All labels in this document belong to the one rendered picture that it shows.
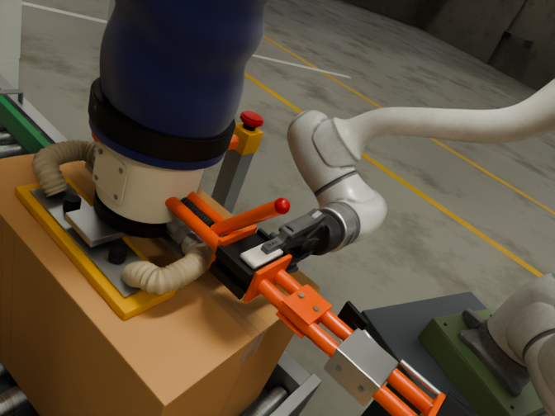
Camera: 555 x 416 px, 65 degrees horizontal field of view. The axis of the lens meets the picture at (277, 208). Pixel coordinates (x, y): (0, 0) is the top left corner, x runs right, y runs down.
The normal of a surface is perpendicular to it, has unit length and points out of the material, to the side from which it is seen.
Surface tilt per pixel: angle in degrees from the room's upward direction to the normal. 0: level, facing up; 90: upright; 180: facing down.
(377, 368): 0
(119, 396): 90
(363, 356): 0
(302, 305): 0
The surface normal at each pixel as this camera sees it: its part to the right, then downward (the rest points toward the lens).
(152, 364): 0.34, -0.79
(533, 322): -0.84, -0.46
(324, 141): -0.29, 0.00
